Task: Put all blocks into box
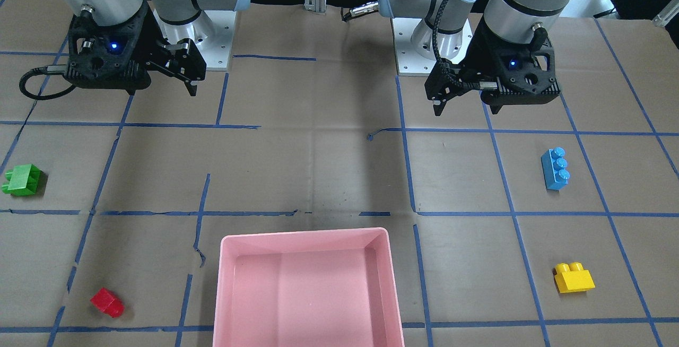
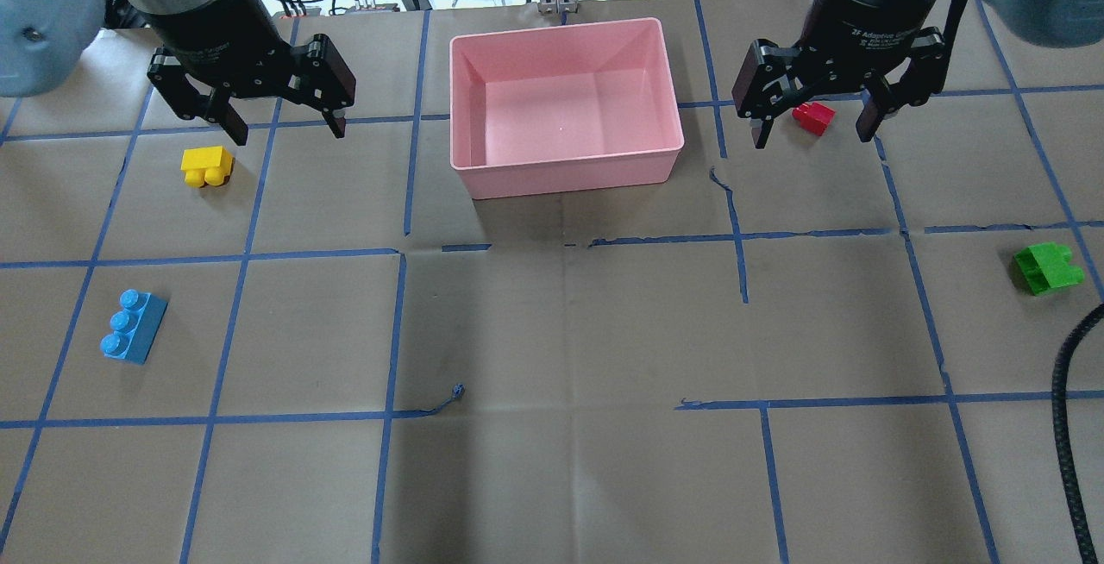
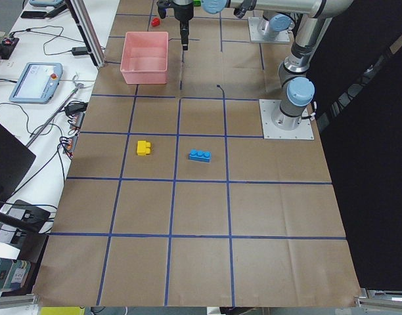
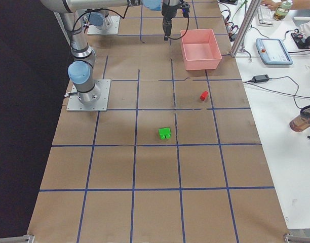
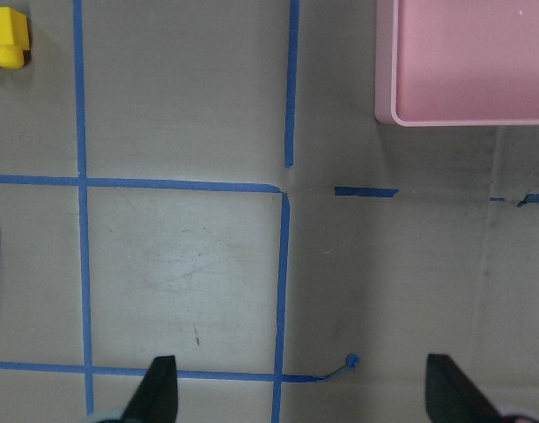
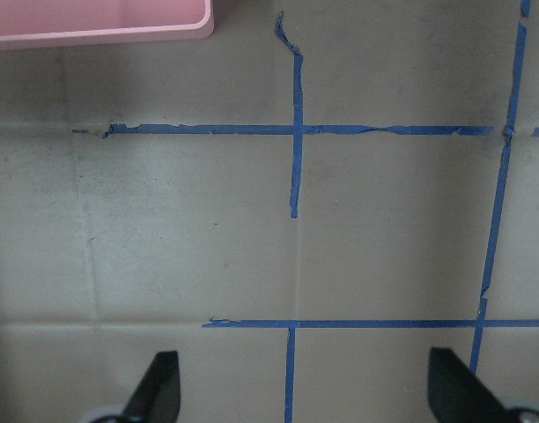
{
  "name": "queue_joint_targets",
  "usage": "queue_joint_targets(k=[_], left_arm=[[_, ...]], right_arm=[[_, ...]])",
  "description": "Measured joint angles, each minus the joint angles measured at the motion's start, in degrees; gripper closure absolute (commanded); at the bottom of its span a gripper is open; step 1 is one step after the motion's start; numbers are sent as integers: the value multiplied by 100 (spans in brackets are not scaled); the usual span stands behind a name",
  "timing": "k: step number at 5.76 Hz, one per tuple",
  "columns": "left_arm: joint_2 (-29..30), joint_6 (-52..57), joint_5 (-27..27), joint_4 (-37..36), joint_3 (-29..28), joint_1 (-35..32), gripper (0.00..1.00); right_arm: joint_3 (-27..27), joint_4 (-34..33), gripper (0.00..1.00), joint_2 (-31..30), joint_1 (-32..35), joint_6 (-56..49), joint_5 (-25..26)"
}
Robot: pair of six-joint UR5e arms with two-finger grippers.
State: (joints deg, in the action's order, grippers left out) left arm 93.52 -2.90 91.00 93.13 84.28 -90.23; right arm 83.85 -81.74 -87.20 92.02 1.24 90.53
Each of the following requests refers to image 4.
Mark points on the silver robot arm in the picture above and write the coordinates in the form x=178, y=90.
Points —
x=80, y=71

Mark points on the brown water bottle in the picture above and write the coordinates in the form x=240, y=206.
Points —
x=302, y=121

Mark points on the red toy block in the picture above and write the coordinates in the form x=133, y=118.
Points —
x=204, y=95

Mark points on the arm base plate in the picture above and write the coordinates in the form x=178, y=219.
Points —
x=95, y=100
x=100, y=25

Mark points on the pink plastic box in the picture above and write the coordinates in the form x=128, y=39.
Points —
x=200, y=49

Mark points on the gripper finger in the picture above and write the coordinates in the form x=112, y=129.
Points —
x=167, y=27

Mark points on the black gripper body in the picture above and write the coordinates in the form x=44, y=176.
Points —
x=167, y=13

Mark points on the aluminium frame post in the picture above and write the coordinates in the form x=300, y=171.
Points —
x=238, y=45

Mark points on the green drink bottle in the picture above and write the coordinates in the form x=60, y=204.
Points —
x=282, y=10

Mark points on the white keyboard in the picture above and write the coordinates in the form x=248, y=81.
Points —
x=264, y=16

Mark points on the black power adapter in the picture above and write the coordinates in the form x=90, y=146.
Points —
x=259, y=79

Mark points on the teach pendant tablet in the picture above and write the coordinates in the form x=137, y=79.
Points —
x=273, y=52

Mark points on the green toy block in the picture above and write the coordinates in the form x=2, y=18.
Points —
x=165, y=133

